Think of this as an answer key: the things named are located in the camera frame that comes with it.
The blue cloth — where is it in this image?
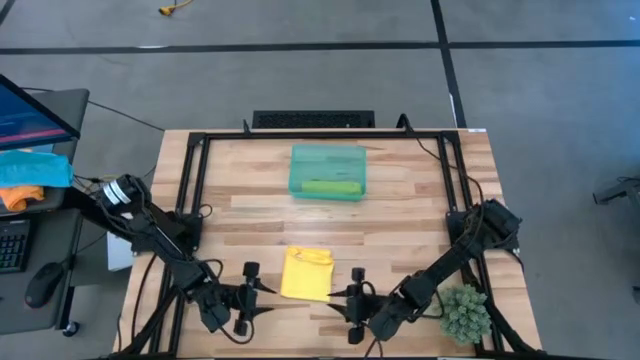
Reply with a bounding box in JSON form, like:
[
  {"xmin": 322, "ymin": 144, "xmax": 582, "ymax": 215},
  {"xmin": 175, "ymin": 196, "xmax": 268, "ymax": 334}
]
[{"xmin": 0, "ymin": 149, "xmax": 75, "ymax": 189}]

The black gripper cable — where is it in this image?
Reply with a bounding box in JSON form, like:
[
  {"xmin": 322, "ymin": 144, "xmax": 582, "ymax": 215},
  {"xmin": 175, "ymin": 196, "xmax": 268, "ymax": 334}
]
[
  {"xmin": 218, "ymin": 319, "xmax": 256, "ymax": 347},
  {"xmin": 363, "ymin": 337, "xmax": 386, "ymax": 360}
]

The yellow floor cable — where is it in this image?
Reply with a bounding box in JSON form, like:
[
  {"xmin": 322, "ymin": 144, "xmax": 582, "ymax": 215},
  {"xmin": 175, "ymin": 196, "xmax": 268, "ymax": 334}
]
[{"xmin": 158, "ymin": 0, "xmax": 194, "ymax": 16}]

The black backlit keyboard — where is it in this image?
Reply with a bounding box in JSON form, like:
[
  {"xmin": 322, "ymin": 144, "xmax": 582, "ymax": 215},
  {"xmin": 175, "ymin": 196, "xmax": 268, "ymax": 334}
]
[{"xmin": 0, "ymin": 219, "xmax": 31, "ymax": 275}]

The black aluminium table frame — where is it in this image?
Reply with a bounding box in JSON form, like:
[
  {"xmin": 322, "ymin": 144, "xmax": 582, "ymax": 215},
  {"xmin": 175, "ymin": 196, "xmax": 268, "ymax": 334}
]
[{"xmin": 102, "ymin": 113, "xmax": 549, "ymax": 360}]

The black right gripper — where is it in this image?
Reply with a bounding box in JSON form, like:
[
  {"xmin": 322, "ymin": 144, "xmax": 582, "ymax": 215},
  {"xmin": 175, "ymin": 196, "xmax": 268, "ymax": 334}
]
[{"xmin": 327, "ymin": 267, "xmax": 402, "ymax": 346}]

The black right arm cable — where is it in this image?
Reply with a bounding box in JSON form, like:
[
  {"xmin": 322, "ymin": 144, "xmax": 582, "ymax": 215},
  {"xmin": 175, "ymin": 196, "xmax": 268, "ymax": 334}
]
[{"xmin": 414, "ymin": 135, "xmax": 486, "ymax": 236}]

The orange cloth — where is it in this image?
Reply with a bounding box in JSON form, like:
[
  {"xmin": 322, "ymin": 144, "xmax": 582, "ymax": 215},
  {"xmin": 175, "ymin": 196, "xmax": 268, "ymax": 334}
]
[{"xmin": 0, "ymin": 185, "xmax": 45, "ymax": 212}]

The computer monitor with blue screen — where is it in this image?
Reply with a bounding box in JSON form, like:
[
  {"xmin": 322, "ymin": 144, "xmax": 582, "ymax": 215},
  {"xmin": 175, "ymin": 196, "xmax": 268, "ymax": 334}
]
[{"xmin": 0, "ymin": 73, "xmax": 81, "ymax": 151}]

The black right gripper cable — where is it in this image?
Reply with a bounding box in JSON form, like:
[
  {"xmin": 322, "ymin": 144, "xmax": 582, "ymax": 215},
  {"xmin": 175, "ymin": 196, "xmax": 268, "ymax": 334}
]
[{"xmin": 363, "ymin": 337, "xmax": 386, "ymax": 360}]

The teal translucent plastic basket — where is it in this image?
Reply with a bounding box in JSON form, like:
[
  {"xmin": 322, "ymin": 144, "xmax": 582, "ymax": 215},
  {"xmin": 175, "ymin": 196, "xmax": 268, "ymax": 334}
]
[{"xmin": 288, "ymin": 144, "xmax": 368, "ymax": 202}]

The grey side desk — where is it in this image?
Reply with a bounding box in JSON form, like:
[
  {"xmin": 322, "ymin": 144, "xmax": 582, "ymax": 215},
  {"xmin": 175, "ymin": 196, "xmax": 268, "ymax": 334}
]
[{"xmin": 0, "ymin": 88, "xmax": 91, "ymax": 337}]

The black computer mouse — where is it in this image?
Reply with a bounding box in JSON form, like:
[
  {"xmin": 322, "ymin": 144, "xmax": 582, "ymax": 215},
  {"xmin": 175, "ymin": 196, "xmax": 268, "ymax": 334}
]
[{"xmin": 23, "ymin": 263, "xmax": 65, "ymax": 310}]

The thin black floor cable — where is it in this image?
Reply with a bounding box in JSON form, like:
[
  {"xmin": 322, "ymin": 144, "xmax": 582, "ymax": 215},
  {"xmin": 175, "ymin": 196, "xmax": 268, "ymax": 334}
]
[{"xmin": 22, "ymin": 87, "xmax": 166, "ymax": 133}]

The black floor stand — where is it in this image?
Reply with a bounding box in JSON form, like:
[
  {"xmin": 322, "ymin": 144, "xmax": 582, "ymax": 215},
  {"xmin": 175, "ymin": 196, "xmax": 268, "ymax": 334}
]
[{"xmin": 592, "ymin": 175, "xmax": 640, "ymax": 206}]

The green artificial plant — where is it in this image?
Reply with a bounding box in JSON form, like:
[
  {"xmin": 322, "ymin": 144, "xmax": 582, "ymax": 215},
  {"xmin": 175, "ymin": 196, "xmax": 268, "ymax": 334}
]
[{"xmin": 432, "ymin": 283, "xmax": 494, "ymax": 347}]

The green microfiber towel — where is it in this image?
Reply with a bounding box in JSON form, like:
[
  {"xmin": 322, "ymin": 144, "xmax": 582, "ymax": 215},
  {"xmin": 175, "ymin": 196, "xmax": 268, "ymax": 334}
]
[{"xmin": 301, "ymin": 179, "xmax": 363, "ymax": 197}]

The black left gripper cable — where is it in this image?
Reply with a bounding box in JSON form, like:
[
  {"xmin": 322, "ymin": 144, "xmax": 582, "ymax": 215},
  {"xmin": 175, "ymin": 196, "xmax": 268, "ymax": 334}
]
[{"xmin": 218, "ymin": 319, "xmax": 256, "ymax": 347}]

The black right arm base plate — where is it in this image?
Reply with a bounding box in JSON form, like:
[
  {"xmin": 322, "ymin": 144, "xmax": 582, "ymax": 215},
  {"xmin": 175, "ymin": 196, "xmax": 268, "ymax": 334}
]
[{"xmin": 446, "ymin": 209, "xmax": 521, "ymax": 254}]

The black keyboard at table edge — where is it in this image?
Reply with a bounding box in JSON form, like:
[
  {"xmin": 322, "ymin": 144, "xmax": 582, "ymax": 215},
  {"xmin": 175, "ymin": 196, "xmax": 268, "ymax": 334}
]
[{"xmin": 251, "ymin": 109, "xmax": 376, "ymax": 130}]

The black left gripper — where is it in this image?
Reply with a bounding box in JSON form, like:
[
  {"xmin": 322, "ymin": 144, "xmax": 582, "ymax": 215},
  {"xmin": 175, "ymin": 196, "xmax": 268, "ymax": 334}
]
[{"xmin": 192, "ymin": 261, "xmax": 279, "ymax": 338}]

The yellow microfiber towel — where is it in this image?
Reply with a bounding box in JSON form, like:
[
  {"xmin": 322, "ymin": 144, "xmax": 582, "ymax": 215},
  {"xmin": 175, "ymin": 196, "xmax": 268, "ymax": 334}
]
[{"xmin": 279, "ymin": 244, "xmax": 335, "ymax": 304}]

